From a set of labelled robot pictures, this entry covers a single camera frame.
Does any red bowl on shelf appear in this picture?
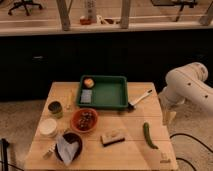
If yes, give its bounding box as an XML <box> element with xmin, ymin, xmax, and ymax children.
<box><xmin>79</xmin><ymin>18</ymin><xmax>92</xmax><ymax>25</ymax></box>

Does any white paper cup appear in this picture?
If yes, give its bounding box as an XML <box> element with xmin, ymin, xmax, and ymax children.
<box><xmin>39</xmin><ymin>118</ymin><xmax>57</xmax><ymax>137</ymax></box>

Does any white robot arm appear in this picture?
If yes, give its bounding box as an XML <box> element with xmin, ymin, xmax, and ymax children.
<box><xmin>158</xmin><ymin>62</ymin><xmax>213</xmax><ymax>125</ymax></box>

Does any white handled brush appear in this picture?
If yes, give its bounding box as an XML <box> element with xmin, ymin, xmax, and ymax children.
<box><xmin>127</xmin><ymin>90</ymin><xmax>152</xmax><ymax>110</ymax></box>

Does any black cable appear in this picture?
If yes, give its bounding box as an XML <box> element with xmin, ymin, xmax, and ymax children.
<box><xmin>169</xmin><ymin>132</ymin><xmax>213</xmax><ymax>171</ymax></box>

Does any orange fruit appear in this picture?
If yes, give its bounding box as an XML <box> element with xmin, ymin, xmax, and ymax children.
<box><xmin>84</xmin><ymin>78</ymin><xmax>94</xmax><ymax>88</ymax></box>

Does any white crumpled cloth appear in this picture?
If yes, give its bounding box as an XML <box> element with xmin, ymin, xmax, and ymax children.
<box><xmin>56</xmin><ymin>135</ymin><xmax>79</xmax><ymax>166</ymax></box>

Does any green plastic tray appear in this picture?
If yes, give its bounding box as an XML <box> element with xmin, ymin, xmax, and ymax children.
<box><xmin>76</xmin><ymin>75</ymin><xmax>128</xmax><ymax>110</ymax></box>

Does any wooden stick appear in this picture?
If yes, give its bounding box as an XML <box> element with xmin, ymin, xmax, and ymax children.
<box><xmin>66</xmin><ymin>90</ymin><xmax>73</xmax><ymax>110</ymax></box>

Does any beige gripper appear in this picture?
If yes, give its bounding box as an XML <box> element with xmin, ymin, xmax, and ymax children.
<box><xmin>161</xmin><ymin>103</ymin><xmax>176</xmax><ymax>125</ymax></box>

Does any black stand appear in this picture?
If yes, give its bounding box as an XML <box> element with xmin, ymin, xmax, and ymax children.
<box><xmin>0</xmin><ymin>138</ymin><xmax>9</xmax><ymax>171</ymax></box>

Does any green can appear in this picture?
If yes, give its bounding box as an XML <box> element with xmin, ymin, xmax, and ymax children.
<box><xmin>48</xmin><ymin>101</ymin><xmax>63</xmax><ymax>118</ymax></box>

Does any orange bowl with dark items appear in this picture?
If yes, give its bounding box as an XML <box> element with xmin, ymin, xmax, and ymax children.
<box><xmin>70</xmin><ymin>108</ymin><xmax>98</xmax><ymax>133</ymax></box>

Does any wooden block eraser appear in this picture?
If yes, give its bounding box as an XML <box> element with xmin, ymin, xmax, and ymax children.
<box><xmin>101</xmin><ymin>131</ymin><xmax>125</xmax><ymax>147</ymax></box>

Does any grey sponge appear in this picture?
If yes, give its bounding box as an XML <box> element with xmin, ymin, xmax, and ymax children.
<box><xmin>80</xmin><ymin>89</ymin><xmax>92</xmax><ymax>103</ymax></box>

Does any green chili pepper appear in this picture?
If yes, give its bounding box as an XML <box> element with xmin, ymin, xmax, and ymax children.
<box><xmin>143</xmin><ymin>122</ymin><xmax>158</xmax><ymax>149</ymax></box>

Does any small metal clip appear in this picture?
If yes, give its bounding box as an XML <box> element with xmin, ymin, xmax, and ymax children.
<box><xmin>43</xmin><ymin>145</ymin><xmax>55</xmax><ymax>159</ymax></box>

